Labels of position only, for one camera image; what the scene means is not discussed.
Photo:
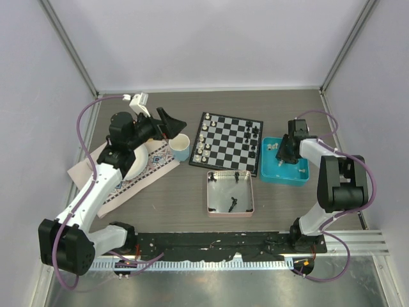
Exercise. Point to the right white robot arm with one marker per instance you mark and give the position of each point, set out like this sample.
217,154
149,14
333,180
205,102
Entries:
345,182

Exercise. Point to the slotted cable duct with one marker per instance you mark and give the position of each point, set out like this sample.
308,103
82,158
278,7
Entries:
236,264

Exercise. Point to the pink metal tin tray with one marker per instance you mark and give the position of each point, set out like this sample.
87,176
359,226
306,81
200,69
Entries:
221,186

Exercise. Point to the patterned cloth placemat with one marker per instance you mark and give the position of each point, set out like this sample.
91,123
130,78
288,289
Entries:
160,162

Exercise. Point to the blue plastic tray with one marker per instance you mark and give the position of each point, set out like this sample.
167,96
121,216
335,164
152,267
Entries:
287,174

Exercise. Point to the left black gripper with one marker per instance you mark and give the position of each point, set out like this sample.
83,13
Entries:
170,126

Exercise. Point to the black chess piece in tin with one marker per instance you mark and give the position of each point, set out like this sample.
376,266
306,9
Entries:
234,203

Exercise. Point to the white paper plate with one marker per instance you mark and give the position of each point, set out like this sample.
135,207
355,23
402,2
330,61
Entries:
141,160

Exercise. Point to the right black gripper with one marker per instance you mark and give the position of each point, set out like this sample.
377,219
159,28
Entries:
282,154

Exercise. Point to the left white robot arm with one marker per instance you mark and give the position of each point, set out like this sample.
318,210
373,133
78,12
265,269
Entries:
66,242

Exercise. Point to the black white chess board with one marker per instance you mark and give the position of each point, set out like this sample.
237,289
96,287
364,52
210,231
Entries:
226,140

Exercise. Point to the light blue mug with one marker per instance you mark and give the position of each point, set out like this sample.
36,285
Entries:
180,146

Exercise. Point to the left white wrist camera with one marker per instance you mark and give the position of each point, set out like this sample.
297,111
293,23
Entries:
138,104

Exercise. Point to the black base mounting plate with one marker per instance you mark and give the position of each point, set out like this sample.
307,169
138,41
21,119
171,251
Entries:
219,246

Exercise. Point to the aluminium frame rail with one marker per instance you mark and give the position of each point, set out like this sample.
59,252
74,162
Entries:
59,28

